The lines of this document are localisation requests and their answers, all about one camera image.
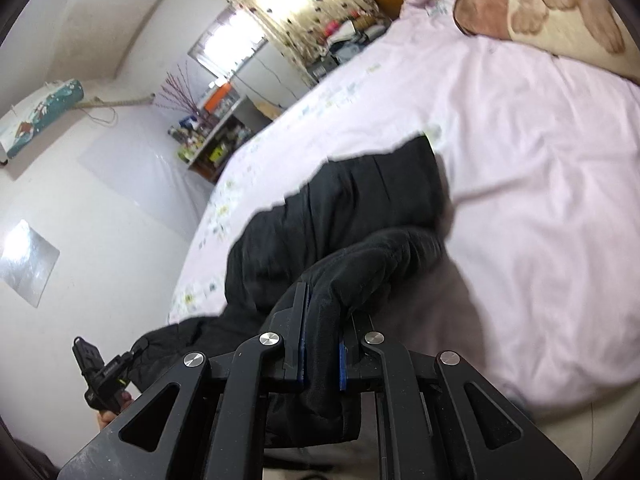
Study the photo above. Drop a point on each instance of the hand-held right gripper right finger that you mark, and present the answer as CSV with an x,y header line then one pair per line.
x,y
343,367

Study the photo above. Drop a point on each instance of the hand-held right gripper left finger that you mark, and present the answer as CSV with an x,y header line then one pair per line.
x,y
295,320

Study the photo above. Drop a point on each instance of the black puffer jacket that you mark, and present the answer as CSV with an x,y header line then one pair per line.
x,y
350,200

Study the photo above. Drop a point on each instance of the pile of clothes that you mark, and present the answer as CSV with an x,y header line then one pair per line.
x,y
345,45

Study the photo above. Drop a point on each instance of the person's left hand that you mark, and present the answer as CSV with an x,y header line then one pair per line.
x,y
112,417

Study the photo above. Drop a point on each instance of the cluttered wooden shelf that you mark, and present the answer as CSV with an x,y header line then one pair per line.
x,y
220,145

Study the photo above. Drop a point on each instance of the orange box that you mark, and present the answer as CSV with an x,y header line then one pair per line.
x,y
219,96

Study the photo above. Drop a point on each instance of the white fridge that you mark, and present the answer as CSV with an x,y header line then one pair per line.
x,y
270,80

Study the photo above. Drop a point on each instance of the pink floral bed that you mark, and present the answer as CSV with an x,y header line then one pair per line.
x,y
525,185

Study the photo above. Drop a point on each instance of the vase of purple branches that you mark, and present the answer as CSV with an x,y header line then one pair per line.
x,y
177,90

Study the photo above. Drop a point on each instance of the air conditioner with teal cover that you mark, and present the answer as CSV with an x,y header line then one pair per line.
x,y
40,115

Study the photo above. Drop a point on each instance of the wrapped air conditioner pipe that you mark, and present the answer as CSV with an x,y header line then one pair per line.
x,y
120,102

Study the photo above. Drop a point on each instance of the window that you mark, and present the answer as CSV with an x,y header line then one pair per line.
x,y
225,40

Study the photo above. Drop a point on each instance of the heart print curtain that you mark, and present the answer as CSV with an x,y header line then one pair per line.
x,y
300,0

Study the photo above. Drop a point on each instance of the teddy bear print pillow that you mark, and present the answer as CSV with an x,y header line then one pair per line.
x,y
550,10

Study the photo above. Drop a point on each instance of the shiny foil wall sheet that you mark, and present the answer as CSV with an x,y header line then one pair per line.
x,y
27,265

